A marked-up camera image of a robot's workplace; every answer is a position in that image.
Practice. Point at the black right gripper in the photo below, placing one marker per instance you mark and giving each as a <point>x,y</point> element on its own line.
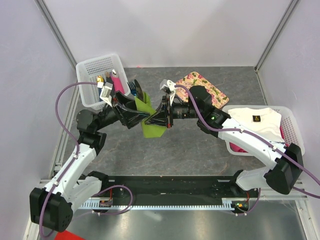
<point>159,118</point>

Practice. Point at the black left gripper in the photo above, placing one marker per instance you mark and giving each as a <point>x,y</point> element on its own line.
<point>131,116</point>

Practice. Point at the green paper napkin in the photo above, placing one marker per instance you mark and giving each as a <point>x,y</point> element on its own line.
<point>149,131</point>

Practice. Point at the silver table knife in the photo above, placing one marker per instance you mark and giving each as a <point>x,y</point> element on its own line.
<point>139,92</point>

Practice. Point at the blue metallic fork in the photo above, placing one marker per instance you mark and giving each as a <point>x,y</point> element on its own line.
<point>132,88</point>

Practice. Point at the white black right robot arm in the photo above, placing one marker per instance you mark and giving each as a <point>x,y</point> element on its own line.
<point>282,164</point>

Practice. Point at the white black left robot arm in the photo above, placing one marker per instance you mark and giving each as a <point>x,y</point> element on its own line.
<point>54,205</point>

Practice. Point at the pink rolled napkin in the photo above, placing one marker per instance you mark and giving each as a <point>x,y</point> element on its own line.
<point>118,87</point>

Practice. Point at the dark grey rolled napkin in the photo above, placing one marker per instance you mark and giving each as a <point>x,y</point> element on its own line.
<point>109,79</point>

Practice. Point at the gold spoon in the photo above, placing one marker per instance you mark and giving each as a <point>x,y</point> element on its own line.
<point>100,79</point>

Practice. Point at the white perforated plastic basket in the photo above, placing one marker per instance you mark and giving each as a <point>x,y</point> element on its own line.
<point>88,71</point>

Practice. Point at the floral rectangular tray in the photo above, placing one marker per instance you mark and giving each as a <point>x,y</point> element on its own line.
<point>219,99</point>

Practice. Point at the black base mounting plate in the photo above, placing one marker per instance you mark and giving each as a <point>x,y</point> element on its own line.
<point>180,190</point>

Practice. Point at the pink folded garment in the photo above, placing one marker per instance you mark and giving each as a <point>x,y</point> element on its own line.
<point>237,149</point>

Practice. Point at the white folded t-shirt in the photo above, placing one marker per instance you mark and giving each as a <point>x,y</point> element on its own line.
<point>265,121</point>

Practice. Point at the white laundry basket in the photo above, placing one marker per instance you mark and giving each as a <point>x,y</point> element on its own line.
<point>288,124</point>

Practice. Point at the red sheet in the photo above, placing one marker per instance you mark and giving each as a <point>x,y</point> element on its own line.
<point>66,235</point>

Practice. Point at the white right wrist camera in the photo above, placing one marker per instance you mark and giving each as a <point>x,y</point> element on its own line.
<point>168,87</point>

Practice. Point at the grey slotted cable duct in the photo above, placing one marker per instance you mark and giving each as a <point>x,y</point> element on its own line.
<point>97,204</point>

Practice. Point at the aluminium rail profile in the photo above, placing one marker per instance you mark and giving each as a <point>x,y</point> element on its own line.
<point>266,194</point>

